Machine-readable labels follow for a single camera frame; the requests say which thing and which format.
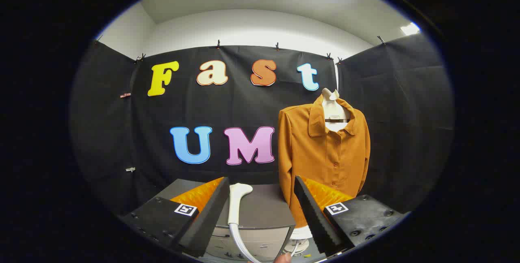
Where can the square ceiling light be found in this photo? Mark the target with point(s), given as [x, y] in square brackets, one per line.
[409, 29]

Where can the orange button shirt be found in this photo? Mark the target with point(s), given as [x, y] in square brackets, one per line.
[321, 161]

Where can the white steamer base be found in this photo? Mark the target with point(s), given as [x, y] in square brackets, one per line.
[300, 234]

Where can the white plastic hanger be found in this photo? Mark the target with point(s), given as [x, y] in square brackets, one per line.
[334, 111]

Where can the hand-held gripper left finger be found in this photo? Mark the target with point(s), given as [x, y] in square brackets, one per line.
[211, 218]

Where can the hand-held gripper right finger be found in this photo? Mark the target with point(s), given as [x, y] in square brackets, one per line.
[315, 214]

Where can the black backdrop cloth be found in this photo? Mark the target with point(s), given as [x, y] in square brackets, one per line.
[227, 108]

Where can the row of black clips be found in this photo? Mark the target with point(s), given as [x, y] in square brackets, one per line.
[218, 44]

